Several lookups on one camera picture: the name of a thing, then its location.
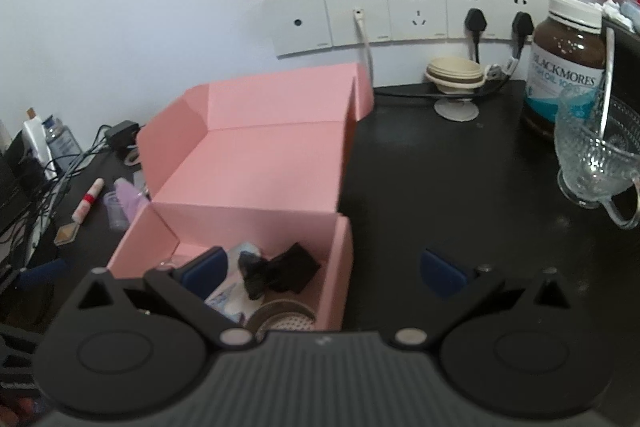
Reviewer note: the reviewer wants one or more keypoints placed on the beige round holder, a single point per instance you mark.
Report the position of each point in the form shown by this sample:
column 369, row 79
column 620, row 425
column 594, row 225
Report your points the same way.
column 452, row 74

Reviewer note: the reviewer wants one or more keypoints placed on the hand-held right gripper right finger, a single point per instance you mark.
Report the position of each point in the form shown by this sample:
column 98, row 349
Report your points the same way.
column 440, row 274

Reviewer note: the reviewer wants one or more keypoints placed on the black desktop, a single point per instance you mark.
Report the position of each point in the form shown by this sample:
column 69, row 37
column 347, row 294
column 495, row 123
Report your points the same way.
column 450, row 207

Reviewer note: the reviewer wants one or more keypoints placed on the brown supplement bottle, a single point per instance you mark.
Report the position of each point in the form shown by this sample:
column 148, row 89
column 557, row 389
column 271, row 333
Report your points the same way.
column 560, row 67

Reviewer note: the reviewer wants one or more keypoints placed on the white wall socket strip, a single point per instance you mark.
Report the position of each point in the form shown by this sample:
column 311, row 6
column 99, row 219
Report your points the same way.
column 300, row 24

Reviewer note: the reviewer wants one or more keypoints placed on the black cabinet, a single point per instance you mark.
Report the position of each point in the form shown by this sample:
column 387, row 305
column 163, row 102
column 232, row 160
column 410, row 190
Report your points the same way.
column 627, row 67

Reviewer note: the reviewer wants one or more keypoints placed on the black bow hair clip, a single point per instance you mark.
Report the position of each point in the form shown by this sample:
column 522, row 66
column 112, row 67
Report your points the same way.
column 280, row 274

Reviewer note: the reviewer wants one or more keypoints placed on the pink squeeze tube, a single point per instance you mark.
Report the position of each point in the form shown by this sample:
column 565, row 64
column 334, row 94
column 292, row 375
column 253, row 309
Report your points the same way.
column 131, row 199

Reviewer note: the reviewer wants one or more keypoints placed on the metal strainer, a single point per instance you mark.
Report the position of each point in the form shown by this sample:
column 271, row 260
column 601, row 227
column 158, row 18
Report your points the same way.
column 282, row 314

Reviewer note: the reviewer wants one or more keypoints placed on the black wall plug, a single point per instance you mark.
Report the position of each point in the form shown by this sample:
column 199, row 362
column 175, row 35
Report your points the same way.
column 475, row 22
column 522, row 24

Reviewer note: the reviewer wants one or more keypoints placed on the clear lip gloss tube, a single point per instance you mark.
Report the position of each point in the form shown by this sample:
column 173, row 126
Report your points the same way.
column 115, row 212

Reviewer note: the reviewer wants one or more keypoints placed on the yellow powder compact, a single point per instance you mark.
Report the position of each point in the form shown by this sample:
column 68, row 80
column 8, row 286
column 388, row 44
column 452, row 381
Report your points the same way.
column 66, row 234

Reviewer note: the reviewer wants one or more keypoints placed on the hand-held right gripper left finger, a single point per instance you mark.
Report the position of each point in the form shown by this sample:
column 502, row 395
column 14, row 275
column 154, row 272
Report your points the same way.
column 205, row 272

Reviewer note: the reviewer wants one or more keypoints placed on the clear bottle blue cap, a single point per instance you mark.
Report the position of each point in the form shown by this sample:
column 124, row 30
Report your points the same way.
column 60, row 142

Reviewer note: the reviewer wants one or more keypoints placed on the black power adapter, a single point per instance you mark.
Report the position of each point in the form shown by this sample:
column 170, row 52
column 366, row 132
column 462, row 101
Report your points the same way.
column 122, row 134

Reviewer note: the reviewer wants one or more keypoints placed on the silver spoon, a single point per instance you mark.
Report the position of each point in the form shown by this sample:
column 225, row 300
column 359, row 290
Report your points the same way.
column 609, row 72

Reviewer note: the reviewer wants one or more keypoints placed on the blue tissue pack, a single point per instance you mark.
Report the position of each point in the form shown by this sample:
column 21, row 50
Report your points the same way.
column 631, row 14

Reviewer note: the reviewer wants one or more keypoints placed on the clear glass cup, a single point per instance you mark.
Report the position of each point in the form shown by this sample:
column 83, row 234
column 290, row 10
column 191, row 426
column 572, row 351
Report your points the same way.
column 595, row 167

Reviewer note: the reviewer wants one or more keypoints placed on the white tape roll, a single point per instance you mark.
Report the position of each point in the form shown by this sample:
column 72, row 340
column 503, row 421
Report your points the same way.
column 132, row 157

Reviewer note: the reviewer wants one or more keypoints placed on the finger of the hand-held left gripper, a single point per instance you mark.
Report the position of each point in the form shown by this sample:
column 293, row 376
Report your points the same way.
column 42, row 273

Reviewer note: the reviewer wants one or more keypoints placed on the pink cardboard box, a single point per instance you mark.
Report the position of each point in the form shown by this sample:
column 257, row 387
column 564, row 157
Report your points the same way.
column 260, row 157

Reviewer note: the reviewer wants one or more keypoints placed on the white red lip balm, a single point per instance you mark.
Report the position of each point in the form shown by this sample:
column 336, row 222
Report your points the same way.
column 89, row 201

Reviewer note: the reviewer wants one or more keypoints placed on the white crumpled tissue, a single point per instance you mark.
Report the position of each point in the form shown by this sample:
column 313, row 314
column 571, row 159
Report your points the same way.
column 611, row 7

